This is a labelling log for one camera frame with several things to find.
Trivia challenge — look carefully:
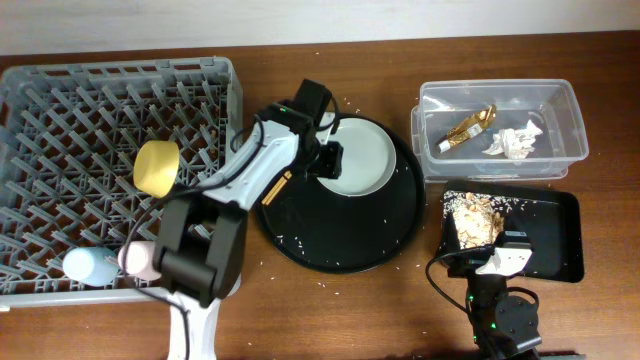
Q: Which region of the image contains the grey round plate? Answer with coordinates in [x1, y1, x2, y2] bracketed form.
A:
[316, 117, 397, 197]

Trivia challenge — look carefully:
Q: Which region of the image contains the wooden chopstick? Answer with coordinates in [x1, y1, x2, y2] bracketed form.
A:
[261, 170, 292, 206]

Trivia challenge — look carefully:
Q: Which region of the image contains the white napkin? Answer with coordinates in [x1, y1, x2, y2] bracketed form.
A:
[483, 120, 543, 160]

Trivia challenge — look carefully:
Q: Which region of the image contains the gold foil wrapper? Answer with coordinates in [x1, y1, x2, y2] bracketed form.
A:
[438, 104, 497, 153]

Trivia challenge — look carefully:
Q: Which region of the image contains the yellow bowl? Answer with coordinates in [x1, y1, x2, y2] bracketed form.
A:
[133, 140, 180, 198]

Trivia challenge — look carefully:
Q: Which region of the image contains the pink cup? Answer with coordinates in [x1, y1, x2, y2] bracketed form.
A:
[118, 241, 161, 281]

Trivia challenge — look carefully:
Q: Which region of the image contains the blue cup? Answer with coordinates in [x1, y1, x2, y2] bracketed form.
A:
[62, 247, 119, 287]

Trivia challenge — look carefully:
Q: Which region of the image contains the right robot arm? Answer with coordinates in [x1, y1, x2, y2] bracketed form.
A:
[445, 230, 542, 359]

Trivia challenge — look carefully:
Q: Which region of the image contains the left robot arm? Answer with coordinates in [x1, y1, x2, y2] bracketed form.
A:
[151, 80, 343, 359]

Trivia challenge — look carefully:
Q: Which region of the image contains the grey dishwasher rack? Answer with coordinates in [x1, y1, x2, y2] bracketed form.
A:
[1, 57, 243, 310]

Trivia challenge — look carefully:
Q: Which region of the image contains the food scraps pile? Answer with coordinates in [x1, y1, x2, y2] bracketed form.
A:
[444, 191, 505, 249]

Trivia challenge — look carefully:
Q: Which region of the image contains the black rectangular tray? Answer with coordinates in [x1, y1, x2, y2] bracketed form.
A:
[436, 180, 585, 283]

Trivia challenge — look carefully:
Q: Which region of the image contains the round black tray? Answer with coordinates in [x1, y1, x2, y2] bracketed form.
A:
[256, 114, 426, 274]

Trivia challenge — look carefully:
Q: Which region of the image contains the clear plastic bin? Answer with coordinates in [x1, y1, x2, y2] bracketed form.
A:
[411, 79, 589, 183]

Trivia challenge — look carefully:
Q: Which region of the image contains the left black cable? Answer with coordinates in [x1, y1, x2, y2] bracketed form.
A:
[119, 114, 266, 360]

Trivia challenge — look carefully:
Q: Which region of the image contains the black cable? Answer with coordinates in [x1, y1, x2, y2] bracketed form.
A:
[424, 249, 484, 314]
[119, 114, 266, 360]

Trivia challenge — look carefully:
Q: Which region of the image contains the right black cable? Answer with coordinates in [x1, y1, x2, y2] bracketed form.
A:
[424, 249, 484, 314]

